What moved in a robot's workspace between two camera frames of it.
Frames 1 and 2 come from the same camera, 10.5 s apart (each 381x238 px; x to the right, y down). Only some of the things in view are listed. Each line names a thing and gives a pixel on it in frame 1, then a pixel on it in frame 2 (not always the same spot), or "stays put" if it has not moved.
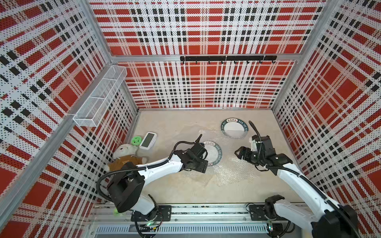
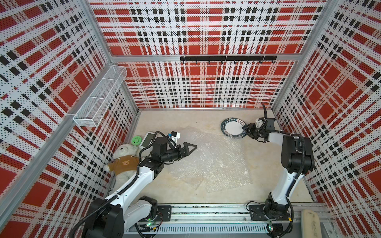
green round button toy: x=136 y=141 stays put
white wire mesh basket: x=89 y=114 stays put
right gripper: x=242 y=149 to x=250 y=127
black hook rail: x=229 y=58 stays put
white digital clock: x=148 y=141 stays put
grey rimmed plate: x=214 y=153 to x=232 y=128
